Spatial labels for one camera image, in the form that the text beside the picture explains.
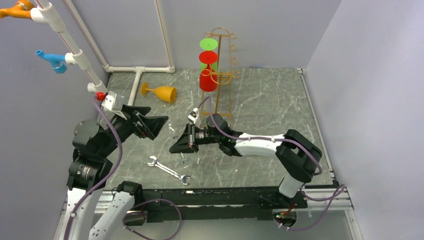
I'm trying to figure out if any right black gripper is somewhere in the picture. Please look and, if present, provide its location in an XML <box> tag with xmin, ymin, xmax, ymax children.
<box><xmin>169</xmin><ymin>122</ymin><xmax>222</xmax><ymax>154</ymax></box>

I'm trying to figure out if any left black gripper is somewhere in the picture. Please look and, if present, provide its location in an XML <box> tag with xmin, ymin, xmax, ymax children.
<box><xmin>97</xmin><ymin>103</ymin><xmax>168</xmax><ymax>157</ymax></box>

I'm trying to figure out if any clear wine glass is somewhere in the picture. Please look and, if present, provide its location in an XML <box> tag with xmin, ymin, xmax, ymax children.
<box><xmin>167</xmin><ymin>123</ymin><xmax>194</xmax><ymax>170</ymax></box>

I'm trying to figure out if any orange plastic wine glass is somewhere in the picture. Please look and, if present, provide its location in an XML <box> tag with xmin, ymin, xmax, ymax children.
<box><xmin>140</xmin><ymin>82</ymin><xmax>177</xmax><ymax>104</ymax></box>

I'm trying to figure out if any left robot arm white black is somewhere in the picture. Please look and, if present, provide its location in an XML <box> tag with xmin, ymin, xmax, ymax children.
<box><xmin>59</xmin><ymin>105</ymin><xmax>169</xmax><ymax>240</ymax></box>

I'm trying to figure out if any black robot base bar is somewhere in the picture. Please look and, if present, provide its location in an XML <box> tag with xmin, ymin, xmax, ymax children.
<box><xmin>127</xmin><ymin>186</ymin><xmax>308</xmax><ymax>223</ymax></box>

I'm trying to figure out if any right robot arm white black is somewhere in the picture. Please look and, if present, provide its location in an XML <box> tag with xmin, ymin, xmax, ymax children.
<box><xmin>169</xmin><ymin>113</ymin><xmax>323</xmax><ymax>208</ymax></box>

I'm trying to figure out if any red plastic wine glass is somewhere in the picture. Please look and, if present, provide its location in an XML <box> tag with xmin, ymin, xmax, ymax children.
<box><xmin>199</xmin><ymin>50</ymin><xmax>218</xmax><ymax>92</ymax></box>

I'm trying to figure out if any green plastic wine glass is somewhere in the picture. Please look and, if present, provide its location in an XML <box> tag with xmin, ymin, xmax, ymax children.
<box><xmin>198</xmin><ymin>38</ymin><xmax>218</xmax><ymax>72</ymax></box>

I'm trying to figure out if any silver open-end wrench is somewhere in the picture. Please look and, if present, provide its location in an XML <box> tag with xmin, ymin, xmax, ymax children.
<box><xmin>147</xmin><ymin>156</ymin><xmax>192</xmax><ymax>186</ymax></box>

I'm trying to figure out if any blue pipe fitting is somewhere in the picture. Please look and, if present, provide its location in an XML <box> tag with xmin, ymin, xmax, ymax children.
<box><xmin>35</xmin><ymin>49</ymin><xmax>67</xmax><ymax>74</ymax></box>

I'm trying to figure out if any orange pipe fitting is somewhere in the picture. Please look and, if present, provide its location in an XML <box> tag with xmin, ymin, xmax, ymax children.
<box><xmin>0</xmin><ymin>0</ymin><xmax>35</xmax><ymax>20</ymax></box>

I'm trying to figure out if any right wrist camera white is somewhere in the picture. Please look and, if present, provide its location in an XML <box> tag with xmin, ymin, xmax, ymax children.
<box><xmin>187</xmin><ymin>107</ymin><xmax>201</xmax><ymax>128</ymax></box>

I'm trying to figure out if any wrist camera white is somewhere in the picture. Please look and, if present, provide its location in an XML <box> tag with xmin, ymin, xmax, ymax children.
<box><xmin>94</xmin><ymin>91</ymin><xmax>127</xmax><ymax>120</ymax></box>
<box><xmin>187</xmin><ymin>107</ymin><xmax>201</xmax><ymax>128</ymax></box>

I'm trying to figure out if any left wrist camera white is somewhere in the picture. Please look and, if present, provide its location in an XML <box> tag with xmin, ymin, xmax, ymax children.
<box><xmin>94</xmin><ymin>91</ymin><xmax>127</xmax><ymax>120</ymax></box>

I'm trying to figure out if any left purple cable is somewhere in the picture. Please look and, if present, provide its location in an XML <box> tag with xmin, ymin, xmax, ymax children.
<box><xmin>62</xmin><ymin>96</ymin><xmax>183</xmax><ymax>240</ymax></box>

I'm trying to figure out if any gold wire wine glass rack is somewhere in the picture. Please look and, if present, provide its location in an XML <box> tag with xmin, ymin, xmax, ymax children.
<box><xmin>201</xmin><ymin>27</ymin><xmax>241</xmax><ymax>119</ymax></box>

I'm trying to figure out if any white PVC pipe frame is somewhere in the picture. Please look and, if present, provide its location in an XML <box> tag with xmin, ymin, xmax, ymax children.
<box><xmin>29</xmin><ymin>0</ymin><xmax>176</xmax><ymax>106</ymax></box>

